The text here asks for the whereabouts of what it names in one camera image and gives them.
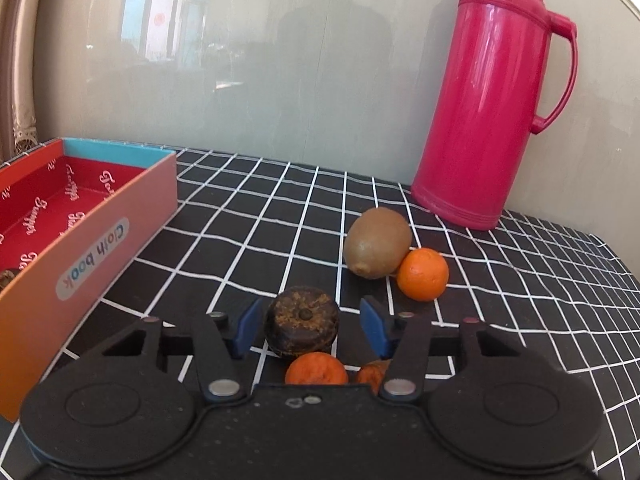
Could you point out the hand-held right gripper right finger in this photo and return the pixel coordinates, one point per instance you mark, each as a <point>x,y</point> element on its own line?
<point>374,327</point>

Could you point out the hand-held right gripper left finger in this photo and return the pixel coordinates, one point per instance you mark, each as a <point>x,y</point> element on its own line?
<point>250,327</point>

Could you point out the rough orange fruit piece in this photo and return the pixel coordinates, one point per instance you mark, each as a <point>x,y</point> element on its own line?
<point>370,375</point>
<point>316,370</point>

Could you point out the dark brown wrinkled fruit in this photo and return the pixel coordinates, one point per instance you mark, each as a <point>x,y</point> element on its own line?
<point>7,279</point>
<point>300,327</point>

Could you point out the orange tangerine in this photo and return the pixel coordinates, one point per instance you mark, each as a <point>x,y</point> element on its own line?
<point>422,275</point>

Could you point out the large brown kiwi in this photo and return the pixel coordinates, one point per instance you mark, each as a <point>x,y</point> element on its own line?
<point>375,242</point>

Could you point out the colourful cardboard box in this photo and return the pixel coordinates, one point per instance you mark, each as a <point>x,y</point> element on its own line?
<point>30,340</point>

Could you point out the black white checkered tablecloth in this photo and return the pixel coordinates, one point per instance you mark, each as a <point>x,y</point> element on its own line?
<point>250,220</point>

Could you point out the red thermos jug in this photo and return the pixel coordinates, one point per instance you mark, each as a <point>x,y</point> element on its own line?
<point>475,110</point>

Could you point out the beige lace-trimmed curtain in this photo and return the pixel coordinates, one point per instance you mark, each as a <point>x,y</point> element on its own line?
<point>20,85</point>

